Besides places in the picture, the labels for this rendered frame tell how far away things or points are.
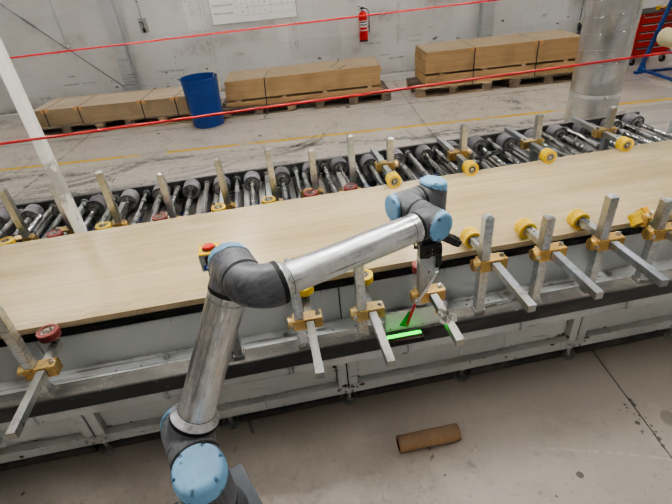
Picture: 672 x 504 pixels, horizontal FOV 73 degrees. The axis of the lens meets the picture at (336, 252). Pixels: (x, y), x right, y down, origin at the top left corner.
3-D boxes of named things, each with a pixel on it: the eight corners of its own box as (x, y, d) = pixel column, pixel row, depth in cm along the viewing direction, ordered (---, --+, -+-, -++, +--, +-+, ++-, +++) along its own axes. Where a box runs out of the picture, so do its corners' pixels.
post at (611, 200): (592, 294, 197) (620, 195, 171) (584, 296, 197) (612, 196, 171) (587, 289, 200) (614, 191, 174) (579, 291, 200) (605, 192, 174)
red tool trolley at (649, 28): (667, 61, 770) (683, 7, 726) (627, 67, 762) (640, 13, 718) (646, 56, 810) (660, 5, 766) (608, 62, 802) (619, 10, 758)
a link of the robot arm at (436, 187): (411, 177, 148) (435, 170, 152) (410, 211, 155) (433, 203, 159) (430, 187, 141) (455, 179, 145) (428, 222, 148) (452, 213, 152)
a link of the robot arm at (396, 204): (402, 204, 135) (434, 192, 140) (380, 191, 144) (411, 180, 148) (402, 231, 140) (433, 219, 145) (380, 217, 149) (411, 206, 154)
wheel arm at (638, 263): (667, 286, 161) (671, 277, 159) (658, 287, 161) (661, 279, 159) (580, 220, 203) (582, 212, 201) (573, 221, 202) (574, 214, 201)
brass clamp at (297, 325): (323, 327, 178) (322, 317, 175) (289, 333, 177) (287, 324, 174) (321, 317, 183) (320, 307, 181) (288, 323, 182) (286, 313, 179)
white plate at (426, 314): (446, 321, 189) (447, 303, 183) (385, 333, 186) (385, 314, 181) (445, 320, 189) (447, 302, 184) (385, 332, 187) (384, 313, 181)
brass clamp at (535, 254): (566, 258, 181) (568, 248, 179) (534, 264, 180) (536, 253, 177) (557, 250, 187) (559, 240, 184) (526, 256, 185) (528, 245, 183)
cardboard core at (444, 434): (461, 433, 214) (400, 446, 211) (460, 443, 218) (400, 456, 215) (455, 419, 221) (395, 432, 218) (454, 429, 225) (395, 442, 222)
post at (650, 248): (640, 295, 203) (675, 199, 177) (633, 296, 203) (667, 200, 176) (635, 290, 206) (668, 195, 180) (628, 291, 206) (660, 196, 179)
